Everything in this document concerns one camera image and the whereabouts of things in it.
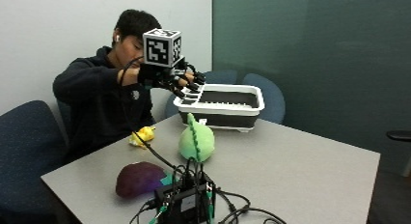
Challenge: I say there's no green cable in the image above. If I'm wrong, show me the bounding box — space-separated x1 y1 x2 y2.
205 183 216 223

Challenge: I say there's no black looped cable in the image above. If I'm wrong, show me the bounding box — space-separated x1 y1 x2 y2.
213 186 289 224

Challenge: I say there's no the person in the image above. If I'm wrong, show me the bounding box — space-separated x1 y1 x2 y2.
52 9 206 162

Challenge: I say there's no white marker cube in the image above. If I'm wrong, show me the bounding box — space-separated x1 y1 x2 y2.
141 28 184 69

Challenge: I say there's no black chair armrest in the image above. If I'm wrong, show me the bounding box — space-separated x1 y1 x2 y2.
386 129 411 142

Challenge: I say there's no green plush toy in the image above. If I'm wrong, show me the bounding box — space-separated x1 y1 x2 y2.
177 112 217 163

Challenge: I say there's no long black glove cable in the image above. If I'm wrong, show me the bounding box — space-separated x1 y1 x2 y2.
119 56 191 178

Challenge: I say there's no large blue office chair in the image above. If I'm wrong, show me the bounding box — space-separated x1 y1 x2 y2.
0 99 71 220

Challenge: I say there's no yellow plush toy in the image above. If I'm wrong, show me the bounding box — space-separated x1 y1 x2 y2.
129 126 157 151

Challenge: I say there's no purple plush toy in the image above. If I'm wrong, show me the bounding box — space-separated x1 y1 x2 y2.
115 161 176 200

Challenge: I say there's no black electronics box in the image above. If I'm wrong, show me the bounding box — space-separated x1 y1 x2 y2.
153 181 217 224

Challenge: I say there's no white and black dish basin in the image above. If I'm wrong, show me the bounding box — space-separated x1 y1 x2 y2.
172 83 266 133

